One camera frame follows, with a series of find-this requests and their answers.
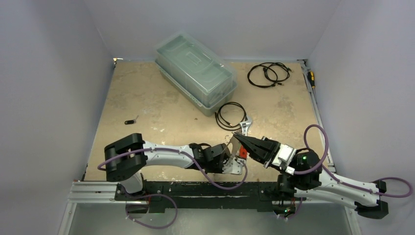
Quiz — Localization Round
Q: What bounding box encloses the clear plastic storage box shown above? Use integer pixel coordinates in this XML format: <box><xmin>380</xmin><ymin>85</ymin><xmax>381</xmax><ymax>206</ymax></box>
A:
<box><xmin>155</xmin><ymin>32</ymin><xmax>237</xmax><ymax>117</ymax></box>

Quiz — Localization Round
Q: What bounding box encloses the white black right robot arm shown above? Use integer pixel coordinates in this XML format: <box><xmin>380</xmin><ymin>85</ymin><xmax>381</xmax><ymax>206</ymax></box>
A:
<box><xmin>234</xmin><ymin>134</ymin><xmax>389</xmax><ymax>219</ymax></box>

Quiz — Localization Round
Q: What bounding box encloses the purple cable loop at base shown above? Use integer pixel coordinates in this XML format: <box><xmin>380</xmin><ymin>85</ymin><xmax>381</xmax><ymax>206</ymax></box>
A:
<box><xmin>125</xmin><ymin>194</ymin><xmax>178</xmax><ymax>230</ymax></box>

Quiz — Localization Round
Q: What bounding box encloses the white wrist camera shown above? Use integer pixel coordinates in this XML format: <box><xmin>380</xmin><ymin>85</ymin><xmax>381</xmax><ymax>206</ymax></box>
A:
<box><xmin>270</xmin><ymin>144</ymin><xmax>296</xmax><ymax>175</ymax></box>
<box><xmin>222</xmin><ymin>158</ymin><xmax>246</xmax><ymax>175</ymax></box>

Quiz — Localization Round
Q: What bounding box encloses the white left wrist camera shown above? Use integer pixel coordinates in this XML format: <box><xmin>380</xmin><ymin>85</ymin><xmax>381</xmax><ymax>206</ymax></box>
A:
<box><xmin>222</xmin><ymin>158</ymin><xmax>246</xmax><ymax>175</ymax></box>

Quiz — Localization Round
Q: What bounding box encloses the aluminium frame rail right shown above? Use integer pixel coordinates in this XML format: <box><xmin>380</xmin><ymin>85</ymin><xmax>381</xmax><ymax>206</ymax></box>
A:
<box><xmin>297</xmin><ymin>59</ymin><xmax>336</xmax><ymax>173</ymax></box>

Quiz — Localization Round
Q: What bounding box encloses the yellow black screwdriver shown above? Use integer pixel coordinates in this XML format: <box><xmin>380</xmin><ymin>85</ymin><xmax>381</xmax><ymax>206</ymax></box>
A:
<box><xmin>307</xmin><ymin>71</ymin><xmax>316</xmax><ymax>90</ymax></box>

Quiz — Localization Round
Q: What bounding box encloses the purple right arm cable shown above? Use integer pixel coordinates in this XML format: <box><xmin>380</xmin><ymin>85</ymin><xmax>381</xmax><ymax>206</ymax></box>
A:
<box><xmin>292</xmin><ymin>124</ymin><xmax>414</xmax><ymax>198</ymax></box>

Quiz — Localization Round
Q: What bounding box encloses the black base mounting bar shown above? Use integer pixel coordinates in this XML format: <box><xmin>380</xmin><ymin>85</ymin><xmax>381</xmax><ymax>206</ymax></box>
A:
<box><xmin>115</xmin><ymin>181</ymin><xmax>305</xmax><ymax>215</ymax></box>

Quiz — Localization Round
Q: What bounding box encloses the black coiled cable far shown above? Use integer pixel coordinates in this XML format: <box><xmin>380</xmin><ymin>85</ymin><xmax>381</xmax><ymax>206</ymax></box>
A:
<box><xmin>247</xmin><ymin>62</ymin><xmax>294</xmax><ymax>89</ymax></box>

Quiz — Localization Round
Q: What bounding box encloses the adjustable wrench red handle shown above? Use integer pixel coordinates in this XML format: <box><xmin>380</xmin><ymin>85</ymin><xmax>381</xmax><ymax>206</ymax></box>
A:
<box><xmin>239</xmin><ymin>116</ymin><xmax>252</xmax><ymax>161</ymax></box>

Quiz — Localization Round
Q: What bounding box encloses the black coiled cable near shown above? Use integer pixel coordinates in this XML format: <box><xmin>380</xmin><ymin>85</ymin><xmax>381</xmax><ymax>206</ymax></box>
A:
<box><xmin>215</xmin><ymin>101</ymin><xmax>248</xmax><ymax>132</ymax></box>

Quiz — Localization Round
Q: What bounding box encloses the black coiled cable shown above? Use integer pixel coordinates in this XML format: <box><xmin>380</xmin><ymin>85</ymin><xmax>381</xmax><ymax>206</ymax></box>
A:
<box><xmin>247</xmin><ymin>62</ymin><xmax>294</xmax><ymax>89</ymax></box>
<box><xmin>215</xmin><ymin>101</ymin><xmax>248</xmax><ymax>132</ymax></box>

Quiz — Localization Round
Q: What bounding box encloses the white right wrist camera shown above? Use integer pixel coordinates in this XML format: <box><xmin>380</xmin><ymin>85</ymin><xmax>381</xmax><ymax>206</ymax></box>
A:
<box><xmin>270</xmin><ymin>144</ymin><xmax>296</xmax><ymax>175</ymax></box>

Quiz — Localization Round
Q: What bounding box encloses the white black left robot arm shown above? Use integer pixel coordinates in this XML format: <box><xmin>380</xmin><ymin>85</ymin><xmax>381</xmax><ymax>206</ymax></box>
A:
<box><xmin>97</xmin><ymin>133</ymin><xmax>243</xmax><ymax>200</ymax></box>

